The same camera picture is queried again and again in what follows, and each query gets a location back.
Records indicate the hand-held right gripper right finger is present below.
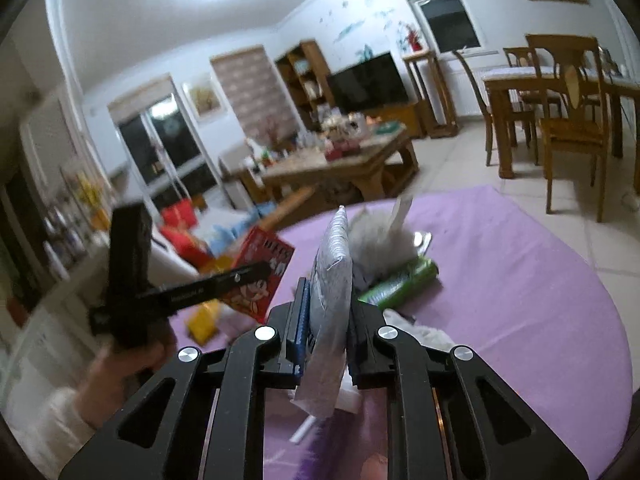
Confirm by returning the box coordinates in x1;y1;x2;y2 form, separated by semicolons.
347;304;589;480

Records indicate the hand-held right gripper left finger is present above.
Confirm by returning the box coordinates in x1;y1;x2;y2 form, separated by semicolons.
59;276;313;480

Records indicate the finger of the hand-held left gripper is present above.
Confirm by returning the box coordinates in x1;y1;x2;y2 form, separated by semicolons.
145;261;271;318

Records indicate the silver foil packet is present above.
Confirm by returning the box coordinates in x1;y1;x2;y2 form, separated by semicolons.
289;206;357;420

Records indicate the red snack packet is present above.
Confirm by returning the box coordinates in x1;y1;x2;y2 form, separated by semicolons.
220;225;296;325

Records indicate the person's left hand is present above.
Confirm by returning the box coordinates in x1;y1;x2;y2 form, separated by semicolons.
75;324;179;431

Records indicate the yellow snack packet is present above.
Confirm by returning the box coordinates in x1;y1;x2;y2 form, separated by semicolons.
186;302;222;346

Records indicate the white plastic wrapper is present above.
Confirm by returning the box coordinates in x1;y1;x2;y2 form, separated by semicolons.
290;385;362;444

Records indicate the white crumpled tissue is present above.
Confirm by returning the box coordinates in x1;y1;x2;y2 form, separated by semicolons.
385;310;456;356

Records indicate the red bag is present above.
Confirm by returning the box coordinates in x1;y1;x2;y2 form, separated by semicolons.
160;200;212;266

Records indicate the green plastic packet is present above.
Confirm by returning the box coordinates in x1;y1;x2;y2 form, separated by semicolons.
357;256;441;311

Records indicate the grey crumpled paper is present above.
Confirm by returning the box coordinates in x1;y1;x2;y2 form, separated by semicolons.
347;205;421;281

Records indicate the wooden sofa armrest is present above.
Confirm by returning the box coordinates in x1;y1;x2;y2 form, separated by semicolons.
257;186;317;231

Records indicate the glass balcony door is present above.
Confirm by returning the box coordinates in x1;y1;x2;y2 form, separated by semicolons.
107;75;224;202

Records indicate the white paper strip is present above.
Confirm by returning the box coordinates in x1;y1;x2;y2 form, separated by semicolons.
390;195;415;241

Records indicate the purple tablecloth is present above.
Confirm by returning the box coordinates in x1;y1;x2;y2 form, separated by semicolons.
170;185;633;480

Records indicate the wooden coffee table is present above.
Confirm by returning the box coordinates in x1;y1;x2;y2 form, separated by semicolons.
235;124;420;211

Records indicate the red box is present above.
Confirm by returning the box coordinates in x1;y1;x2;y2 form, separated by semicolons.
325;141;362;161

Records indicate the striped window blind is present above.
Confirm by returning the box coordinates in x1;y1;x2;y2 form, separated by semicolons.
211;46;293;147

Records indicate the wooden bookshelf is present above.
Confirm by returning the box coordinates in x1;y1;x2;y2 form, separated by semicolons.
275;40;335;133

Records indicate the wooden television stand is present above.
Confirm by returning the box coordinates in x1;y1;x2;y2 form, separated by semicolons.
365;101;427;139

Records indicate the black television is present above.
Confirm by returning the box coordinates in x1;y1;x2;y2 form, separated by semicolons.
327;52;411;113

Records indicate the tall wooden plant stand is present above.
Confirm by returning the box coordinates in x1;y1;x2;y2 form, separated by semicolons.
402;51;459;139

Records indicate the wooden dining chair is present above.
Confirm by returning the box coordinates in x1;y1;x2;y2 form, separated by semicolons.
502;46;563;111
452;50;540;167
526;34;632;223

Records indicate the white radiator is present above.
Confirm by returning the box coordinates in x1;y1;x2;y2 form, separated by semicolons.
450;65;506;117

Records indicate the wooden dining table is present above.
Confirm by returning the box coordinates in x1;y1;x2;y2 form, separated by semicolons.
480;66;640;179

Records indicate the red potted plant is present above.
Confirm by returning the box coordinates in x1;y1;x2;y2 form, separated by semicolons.
402;22;426;52

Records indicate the window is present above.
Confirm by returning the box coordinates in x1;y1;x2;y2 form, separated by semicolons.
395;0;488;54

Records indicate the small wall painting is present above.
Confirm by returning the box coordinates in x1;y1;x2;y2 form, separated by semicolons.
182;74;222;120

